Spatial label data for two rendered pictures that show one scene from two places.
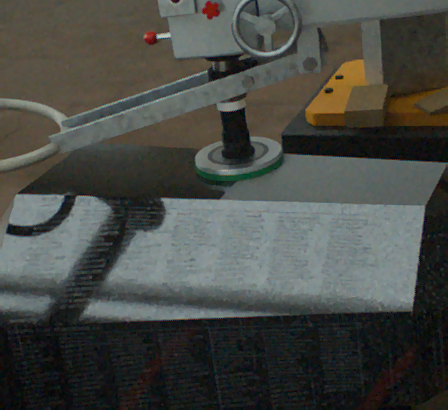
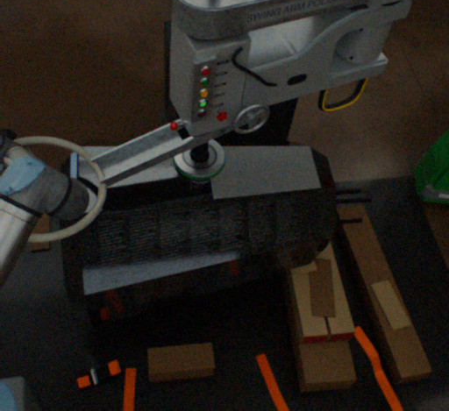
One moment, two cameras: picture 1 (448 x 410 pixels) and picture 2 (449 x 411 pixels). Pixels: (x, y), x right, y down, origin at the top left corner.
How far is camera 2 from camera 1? 1.71 m
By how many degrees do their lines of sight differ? 43
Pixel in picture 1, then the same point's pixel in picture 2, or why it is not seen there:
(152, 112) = (165, 156)
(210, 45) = (212, 127)
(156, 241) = (181, 228)
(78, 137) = (118, 177)
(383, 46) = not seen: hidden behind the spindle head
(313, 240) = (269, 213)
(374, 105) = not seen: hidden behind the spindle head
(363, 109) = not seen: hidden behind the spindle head
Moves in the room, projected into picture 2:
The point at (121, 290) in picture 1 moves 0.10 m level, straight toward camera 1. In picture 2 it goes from (167, 258) to (183, 274)
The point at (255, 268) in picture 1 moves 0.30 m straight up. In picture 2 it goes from (241, 232) to (251, 191)
